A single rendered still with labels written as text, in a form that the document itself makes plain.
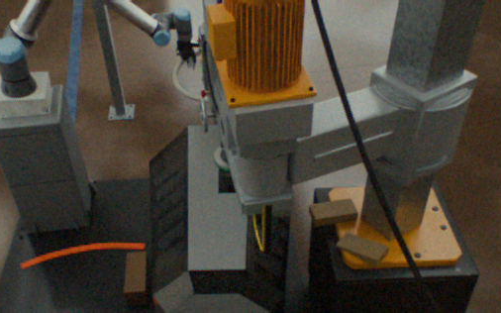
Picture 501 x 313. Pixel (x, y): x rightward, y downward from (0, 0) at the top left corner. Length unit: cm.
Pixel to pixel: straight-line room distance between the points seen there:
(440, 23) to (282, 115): 60
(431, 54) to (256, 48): 66
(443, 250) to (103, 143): 277
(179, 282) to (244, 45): 115
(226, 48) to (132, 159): 275
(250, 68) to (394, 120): 68
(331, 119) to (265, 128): 38
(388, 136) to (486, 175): 221
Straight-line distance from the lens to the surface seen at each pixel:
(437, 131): 238
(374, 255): 268
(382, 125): 231
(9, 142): 363
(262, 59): 186
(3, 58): 347
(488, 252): 399
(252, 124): 189
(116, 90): 483
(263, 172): 213
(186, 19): 347
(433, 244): 285
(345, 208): 285
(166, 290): 264
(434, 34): 221
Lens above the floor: 281
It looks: 43 degrees down
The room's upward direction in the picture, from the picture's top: 4 degrees counter-clockwise
